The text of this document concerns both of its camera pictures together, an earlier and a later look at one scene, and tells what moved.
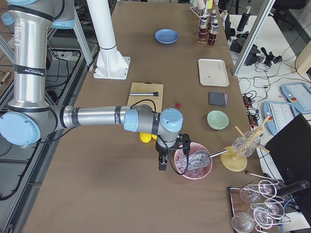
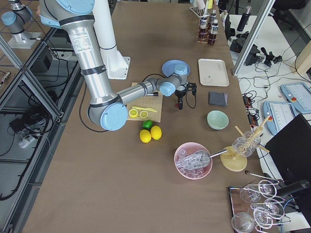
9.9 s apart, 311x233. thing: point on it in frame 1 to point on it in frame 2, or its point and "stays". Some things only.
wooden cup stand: (235, 159) stays
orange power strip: (251, 112) stays
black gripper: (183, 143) to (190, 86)
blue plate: (166, 36) to (175, 66)
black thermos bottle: (243, 22) stays
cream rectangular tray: (213, 72) stays
